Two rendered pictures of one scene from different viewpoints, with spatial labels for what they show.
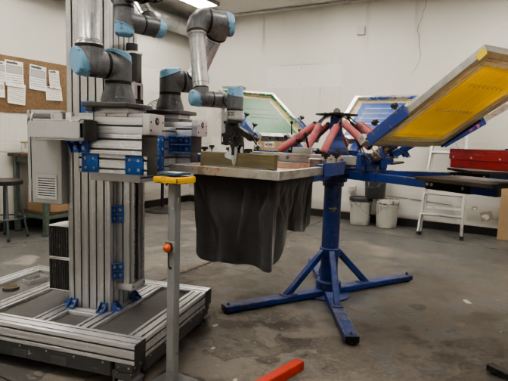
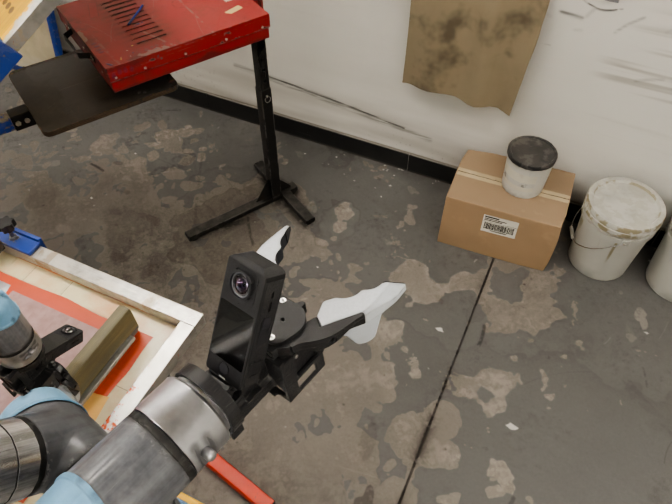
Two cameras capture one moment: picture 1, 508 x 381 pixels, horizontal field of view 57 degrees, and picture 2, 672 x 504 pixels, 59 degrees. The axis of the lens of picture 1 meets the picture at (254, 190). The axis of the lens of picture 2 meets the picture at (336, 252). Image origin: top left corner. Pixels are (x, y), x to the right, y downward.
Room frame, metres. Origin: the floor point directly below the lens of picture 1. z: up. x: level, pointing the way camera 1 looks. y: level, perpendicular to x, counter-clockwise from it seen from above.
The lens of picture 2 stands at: (1.71, 0.68, 2.14)
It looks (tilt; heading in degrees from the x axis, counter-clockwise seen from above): 50 degrees down; 266
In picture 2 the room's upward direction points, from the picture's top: straight up
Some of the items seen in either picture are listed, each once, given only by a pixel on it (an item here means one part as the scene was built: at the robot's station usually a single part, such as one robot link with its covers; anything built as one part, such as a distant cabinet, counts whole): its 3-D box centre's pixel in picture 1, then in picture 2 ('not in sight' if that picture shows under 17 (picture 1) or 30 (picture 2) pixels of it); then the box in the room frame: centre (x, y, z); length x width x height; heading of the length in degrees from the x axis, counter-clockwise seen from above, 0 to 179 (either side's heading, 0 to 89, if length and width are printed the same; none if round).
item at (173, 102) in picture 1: (169, 101); not in sight; (2.62, 0.48, 1.31); 0.15 x 0.15 x 0.10
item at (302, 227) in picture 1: (292, 218); not in sight; (2.29, -0.20, 0.74); 0.46 x 0.04 x 0.42; 150
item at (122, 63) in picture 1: (116, 66); not in sight; (2.14, 0.63, 1.42); 0.13 x 0.12 x 0.14; 137
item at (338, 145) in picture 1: (332, 203); not in sight; (3.35, -0.56, 0.67); 0.39 x 0.39 x 1.35
